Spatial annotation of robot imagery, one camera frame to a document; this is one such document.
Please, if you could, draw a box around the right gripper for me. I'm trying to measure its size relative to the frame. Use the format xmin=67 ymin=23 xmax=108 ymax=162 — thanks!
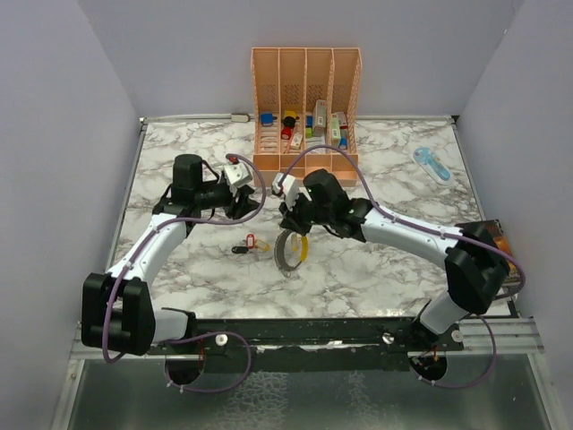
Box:
xmin=278 ymin=190 xmax=332 ymax=237

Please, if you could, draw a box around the metal keyring with yellow grip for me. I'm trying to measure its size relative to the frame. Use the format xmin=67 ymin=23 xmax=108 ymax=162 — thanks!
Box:
xmin=273 ymin=230 xmax=309 ymax=278

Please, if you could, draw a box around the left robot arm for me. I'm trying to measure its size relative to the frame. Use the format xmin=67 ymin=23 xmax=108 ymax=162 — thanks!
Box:
xmin=81 ymin=154 xmax=264 ymax=363

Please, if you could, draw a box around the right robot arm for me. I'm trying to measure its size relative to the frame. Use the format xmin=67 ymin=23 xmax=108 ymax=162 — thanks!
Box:
xmin=271 ymin=169 xmax=509 ymax=350

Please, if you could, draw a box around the yellow key tag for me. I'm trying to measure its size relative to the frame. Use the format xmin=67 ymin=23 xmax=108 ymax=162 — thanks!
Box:
xmin=254 ymin=240 xmax=270 ymax=252

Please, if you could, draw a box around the black key tag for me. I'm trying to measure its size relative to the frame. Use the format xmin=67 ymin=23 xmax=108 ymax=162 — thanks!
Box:
xmin=232 ymin=245 xmax=249 ymax=254

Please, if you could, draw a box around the blue cap bottle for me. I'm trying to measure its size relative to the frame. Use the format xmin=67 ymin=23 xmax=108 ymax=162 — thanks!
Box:
xmin=338 ymin=137 xmax=348 ymax=151

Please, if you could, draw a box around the blue block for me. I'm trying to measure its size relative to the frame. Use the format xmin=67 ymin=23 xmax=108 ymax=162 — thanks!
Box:
xmin=260 ymin=112 xmax=276 ymax=127

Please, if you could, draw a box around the tall grey box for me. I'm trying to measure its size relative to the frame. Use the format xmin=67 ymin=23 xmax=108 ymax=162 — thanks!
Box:
xmin=312 ymin=99 xmax=327 ymax=137

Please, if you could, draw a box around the white red box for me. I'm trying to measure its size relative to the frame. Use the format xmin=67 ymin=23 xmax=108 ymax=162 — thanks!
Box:
xmin=330 ymin=111 xmax=348 ymax=145

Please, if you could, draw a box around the peach desk organizer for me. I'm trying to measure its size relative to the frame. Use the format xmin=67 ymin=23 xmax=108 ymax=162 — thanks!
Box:
xmin=251 ymin=47 xmax=363 ymax=186

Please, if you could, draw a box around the blue toothbrush package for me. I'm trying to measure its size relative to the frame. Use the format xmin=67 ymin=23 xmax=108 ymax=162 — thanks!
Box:
xmin=413 ymin=147 xmax=455 ymax=186

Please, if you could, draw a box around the paperback book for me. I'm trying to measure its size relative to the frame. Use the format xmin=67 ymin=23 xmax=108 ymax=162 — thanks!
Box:
xmin=483 ymin=219 xmax=521 ymax=291

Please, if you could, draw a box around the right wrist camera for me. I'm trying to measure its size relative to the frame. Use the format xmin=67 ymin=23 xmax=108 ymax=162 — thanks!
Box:
xmin=271 ymin=173 xmax=299 ymax=211

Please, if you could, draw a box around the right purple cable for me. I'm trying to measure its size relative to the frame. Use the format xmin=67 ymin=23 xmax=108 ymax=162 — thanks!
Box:
xmin=273 ymin=145 xmax=526 ymax=390

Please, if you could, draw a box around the white adapter at wall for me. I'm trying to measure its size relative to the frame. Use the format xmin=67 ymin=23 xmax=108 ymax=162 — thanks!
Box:
xmin=230 ymin=113 xmax=251 ymax=124

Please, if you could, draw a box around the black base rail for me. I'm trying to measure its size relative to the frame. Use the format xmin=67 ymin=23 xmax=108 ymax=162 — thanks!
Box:
xmin=145 ymin=318 xmax=466 ymax=373

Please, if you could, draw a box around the aluminium frame bar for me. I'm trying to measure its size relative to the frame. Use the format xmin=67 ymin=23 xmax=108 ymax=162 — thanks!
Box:
xmin=69 ymin=316 xmax=545 ymax=359

